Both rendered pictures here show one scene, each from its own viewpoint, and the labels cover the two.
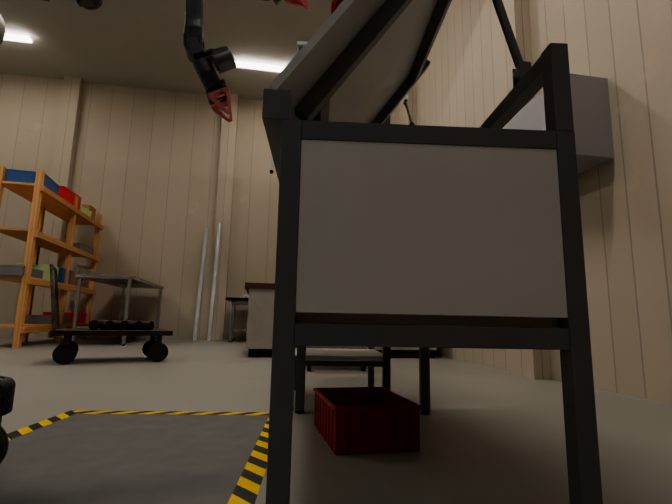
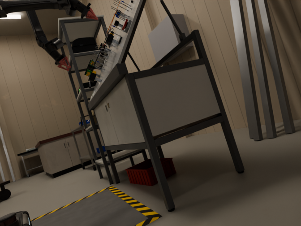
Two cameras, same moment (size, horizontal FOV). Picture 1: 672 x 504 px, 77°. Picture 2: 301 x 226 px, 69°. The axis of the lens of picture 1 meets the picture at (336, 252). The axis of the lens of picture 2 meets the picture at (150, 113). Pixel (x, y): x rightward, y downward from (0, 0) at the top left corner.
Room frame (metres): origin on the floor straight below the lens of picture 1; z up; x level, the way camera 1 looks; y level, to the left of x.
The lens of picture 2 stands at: (-0.36, 0.52, 0.51)
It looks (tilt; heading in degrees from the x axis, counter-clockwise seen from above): 2 degrees up; 338
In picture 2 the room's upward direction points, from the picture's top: 18 degrees counter-clockwise
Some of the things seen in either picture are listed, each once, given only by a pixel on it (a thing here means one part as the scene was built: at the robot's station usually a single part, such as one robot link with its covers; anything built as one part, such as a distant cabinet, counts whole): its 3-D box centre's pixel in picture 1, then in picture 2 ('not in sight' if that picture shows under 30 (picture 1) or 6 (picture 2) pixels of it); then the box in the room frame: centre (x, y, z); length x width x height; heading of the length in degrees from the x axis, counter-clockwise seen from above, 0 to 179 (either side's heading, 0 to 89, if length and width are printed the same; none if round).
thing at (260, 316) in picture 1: (332, 321); (87, 145); (5.51, 0.03, 0.39); 2.19 x 1.70 x 0.79; 100
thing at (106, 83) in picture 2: (292, 192); (101, 93); (1.37, 0.15, 0.83); 1.18 x 0.05 x 0.06; 3
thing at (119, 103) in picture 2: not in sight; (122, 115); (1.10, 0.12, 0.60); 0.55 x 0.03 x 0.39; 3
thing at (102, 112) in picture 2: not in sight; (105, 124); (1.65, 0.14, 0.60); 0.55 x 0.02 x 0.39; 3
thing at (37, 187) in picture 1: (51, 263); not in sight; (6.37, 4.35, 1.17); 2.59 x 0.69 x 2.34; 10
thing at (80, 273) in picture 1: (123, 307); not in sight; (6.83, 3.40, 0.54); 1.99 x 0.75 x 1.08; 10
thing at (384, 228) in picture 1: (386, 262); (145, 110); (1.39, -0.17, 0.60); 1.17 x 0.58 x 0.40; 3
